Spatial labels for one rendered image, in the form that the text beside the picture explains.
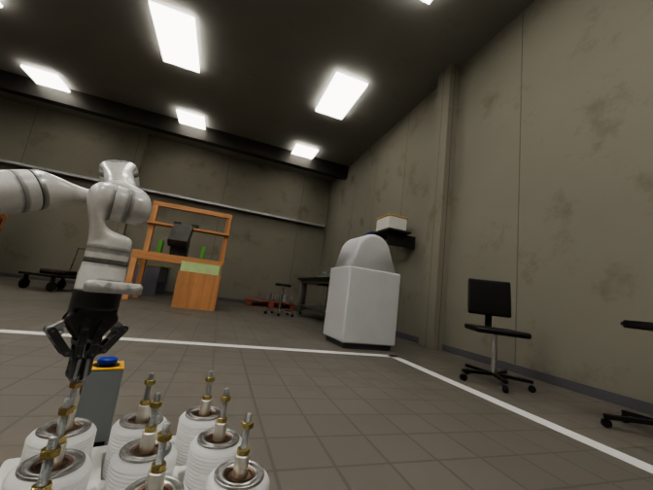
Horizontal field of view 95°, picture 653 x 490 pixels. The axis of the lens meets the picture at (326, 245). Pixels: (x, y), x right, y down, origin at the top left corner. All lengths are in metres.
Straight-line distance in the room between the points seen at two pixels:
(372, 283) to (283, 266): 6.29
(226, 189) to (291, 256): 2.82
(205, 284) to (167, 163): 5.10
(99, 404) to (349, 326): 2.70
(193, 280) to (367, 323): 3.39
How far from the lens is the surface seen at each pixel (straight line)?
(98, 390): 0.89
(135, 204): 0.69
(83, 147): 10.57
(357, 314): 3.36
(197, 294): 5.75
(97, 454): 0.84
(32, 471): 0.65
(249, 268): 9.34
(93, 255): 0.69
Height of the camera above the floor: 0.54
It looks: 9 degrees up
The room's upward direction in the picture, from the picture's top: 7 degrees clockwise
